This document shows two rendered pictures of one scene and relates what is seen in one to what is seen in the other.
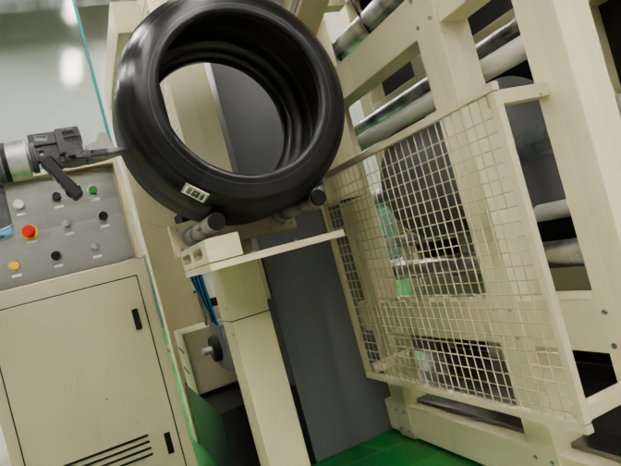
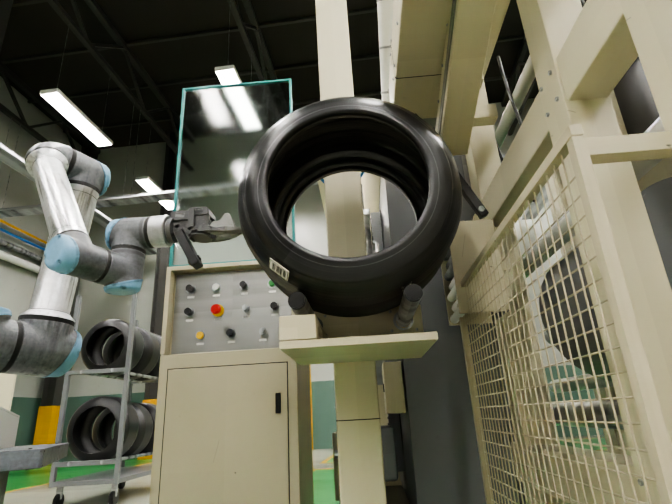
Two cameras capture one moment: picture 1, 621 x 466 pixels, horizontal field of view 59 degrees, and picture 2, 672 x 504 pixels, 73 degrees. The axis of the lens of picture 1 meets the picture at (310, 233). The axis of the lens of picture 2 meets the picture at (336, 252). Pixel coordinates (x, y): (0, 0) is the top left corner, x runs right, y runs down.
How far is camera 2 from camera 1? 56 cm
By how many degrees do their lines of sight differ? 32
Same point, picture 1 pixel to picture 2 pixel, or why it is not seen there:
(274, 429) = not seen: outside the picture
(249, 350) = (348, 457)
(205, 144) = (346, 244)
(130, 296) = (277, 380)
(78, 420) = (207, 485)
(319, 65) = (432, 158)
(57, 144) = (188, 219)
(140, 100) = (250, 183)
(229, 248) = (303, 329)
